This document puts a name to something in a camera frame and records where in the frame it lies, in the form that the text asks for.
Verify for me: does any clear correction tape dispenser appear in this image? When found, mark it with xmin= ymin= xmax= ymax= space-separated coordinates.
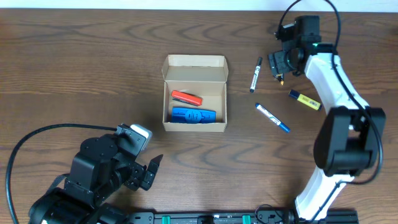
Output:
xmin=274 ymin=73 xmax=284 ymax=85

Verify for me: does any yellow highlighter pen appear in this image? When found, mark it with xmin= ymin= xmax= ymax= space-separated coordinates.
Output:
xmin=289 ymin=90 xmax=322 ymax=111

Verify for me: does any black white marker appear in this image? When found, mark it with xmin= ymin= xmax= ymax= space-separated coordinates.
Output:
xmin=249 ymin=57 xmax=262 ymax=93

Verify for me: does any blue plastic case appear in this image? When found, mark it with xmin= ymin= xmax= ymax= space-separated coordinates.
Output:
xmin=171 ymin=107 xmax=216 ymax=124

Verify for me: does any blue white marker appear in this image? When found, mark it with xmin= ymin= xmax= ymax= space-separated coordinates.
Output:
xmin=256 ymin=103 xmax=290 ymax=133

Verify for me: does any red black stapler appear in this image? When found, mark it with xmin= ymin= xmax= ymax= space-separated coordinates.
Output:
xmin=171 ymin=90 xmax=203 ymax=106

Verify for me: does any brown cardboard box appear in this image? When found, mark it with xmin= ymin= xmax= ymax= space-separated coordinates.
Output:
xmin=162 ymin=54 xmax=229 ymax=133

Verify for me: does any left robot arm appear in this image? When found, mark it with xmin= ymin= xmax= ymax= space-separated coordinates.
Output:
xmin=29 ymin=124 xmax=163 ymax=224

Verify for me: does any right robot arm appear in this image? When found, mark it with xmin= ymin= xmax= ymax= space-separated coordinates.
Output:
xmin=268 ymin=16 xmax=386 ymax=223

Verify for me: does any right black cable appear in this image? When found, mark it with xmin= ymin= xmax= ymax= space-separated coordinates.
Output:
xmin=275 ymin=0 xmax=384 ymax=224

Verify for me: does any black cable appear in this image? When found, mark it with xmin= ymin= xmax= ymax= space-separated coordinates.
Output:
xmin=5 ymin=123 xmax=118 ymax=224
xmin=275 ymin=0 xmax=384 ymax=224

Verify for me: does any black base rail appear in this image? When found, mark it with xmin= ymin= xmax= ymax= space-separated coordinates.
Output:
xmin=127 ymin=205 xmax=359 ymax=224

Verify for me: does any left black cable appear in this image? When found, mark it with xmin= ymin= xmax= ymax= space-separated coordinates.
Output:
xmin=5 ymin=123 xmax=118 ymax=224

